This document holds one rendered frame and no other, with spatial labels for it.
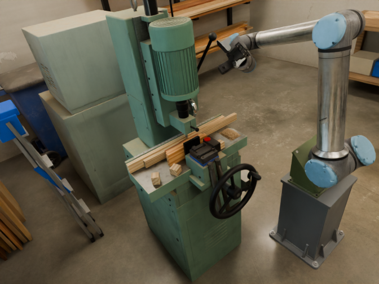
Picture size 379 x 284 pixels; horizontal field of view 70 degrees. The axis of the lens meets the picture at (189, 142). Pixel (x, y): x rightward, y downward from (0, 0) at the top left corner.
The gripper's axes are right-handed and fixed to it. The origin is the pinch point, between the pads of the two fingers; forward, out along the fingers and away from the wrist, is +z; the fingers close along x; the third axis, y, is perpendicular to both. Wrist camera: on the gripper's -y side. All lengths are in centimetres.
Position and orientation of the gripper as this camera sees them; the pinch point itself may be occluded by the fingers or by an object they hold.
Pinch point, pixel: (224, 53)
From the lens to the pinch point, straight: 128.8
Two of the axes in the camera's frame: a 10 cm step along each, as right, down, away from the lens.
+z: -4.4, 0.7, -8.9
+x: 5.4, 8.2, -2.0
